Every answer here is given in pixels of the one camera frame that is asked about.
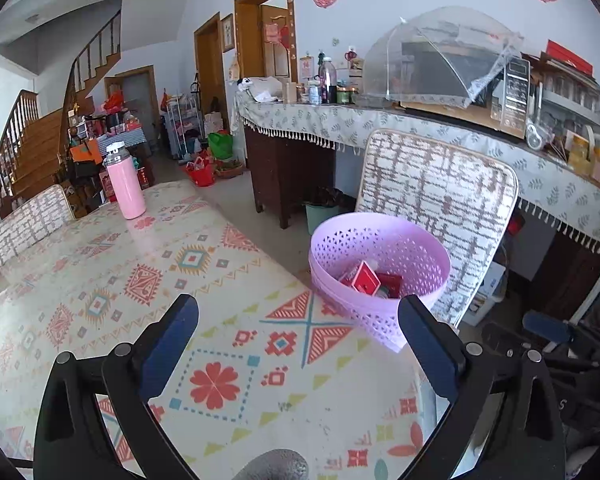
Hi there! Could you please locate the patterned chair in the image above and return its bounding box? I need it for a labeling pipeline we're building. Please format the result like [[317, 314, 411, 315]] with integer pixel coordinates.
[[355, 129, 520, 328], [0, 184, 77, 268]]

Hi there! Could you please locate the teal bin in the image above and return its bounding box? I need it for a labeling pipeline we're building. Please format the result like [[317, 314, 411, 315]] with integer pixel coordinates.
[[304, 187, 351, 236]]

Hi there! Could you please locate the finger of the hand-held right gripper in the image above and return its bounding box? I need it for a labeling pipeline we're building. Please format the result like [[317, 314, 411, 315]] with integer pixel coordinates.
[[482, 322, 527, 357], [522, 310, 573, 346]]

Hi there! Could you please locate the mesh food cover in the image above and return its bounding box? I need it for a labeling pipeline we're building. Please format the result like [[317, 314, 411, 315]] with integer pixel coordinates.
[[362, 6, 523, 109]]

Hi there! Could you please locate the wooden door frame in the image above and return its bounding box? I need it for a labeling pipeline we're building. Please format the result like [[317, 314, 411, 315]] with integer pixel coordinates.
[[194, 12, 228, 126]]

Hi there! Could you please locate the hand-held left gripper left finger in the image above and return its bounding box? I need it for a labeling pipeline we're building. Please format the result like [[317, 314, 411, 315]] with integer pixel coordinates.
[[32, 293, 201, 480]]

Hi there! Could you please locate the framed wall picture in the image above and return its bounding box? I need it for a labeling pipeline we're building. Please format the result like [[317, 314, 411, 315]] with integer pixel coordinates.
[[221, 14, 236, 53]]

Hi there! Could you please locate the wooden staircase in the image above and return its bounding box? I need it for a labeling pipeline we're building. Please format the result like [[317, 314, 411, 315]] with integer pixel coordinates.
[[0, 10, 123, 218]]

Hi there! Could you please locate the dark wooden sideboard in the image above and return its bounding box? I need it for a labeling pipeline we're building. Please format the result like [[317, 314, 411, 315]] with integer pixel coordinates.
[[244, 125, 338, 230]]

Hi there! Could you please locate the red basket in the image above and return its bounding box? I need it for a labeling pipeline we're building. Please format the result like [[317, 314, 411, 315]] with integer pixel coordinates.
[[185, 157, 217, 187]]

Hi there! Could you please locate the white microwave oven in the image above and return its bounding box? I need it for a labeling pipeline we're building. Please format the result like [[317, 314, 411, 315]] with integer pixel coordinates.
[[400, 40, 531, 138]]

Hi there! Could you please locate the orange bag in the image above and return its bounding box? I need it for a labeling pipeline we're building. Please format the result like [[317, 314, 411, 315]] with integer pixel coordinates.
[[70, 139, 103, 163]]

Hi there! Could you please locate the wooden door red decoration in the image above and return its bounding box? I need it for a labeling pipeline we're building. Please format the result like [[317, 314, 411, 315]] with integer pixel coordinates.
[[234, 0, 296, 83]]

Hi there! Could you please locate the green bag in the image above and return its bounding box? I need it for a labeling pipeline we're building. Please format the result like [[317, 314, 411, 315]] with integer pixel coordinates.
[[207, 131, 235, 161]]

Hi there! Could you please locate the cloth covered sideboard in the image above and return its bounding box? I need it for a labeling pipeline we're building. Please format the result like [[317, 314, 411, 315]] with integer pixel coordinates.
[[230, 92, 600, 256]]

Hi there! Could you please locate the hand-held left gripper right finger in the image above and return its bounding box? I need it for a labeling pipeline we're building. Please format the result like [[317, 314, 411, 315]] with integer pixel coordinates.
[[396, 294, 566, 480]]

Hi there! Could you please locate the white metal rack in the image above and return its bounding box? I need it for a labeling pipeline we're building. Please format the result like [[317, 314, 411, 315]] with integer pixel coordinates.
[[162, 92, 203, 161]]

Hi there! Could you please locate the dark liquid plastic bottle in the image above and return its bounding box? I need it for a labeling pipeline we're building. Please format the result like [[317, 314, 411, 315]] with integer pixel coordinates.
[[317, 56, 337, 103]]

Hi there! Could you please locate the red gift box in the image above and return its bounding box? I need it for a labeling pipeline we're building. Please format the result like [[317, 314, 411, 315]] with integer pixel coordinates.
[[545, 39, 595, 77]]

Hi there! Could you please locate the purple plastic basket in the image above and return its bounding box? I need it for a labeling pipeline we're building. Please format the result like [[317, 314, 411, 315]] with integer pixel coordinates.
[[308, 212, 452, 352]]

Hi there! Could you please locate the red cigarette pack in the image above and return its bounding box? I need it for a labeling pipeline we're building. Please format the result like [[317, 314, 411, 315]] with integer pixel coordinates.
[[337, 260, 406, 300]]

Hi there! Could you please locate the pink thermos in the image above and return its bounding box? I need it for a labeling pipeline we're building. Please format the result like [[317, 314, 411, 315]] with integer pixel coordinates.
[[103, 142, 147, 220]]

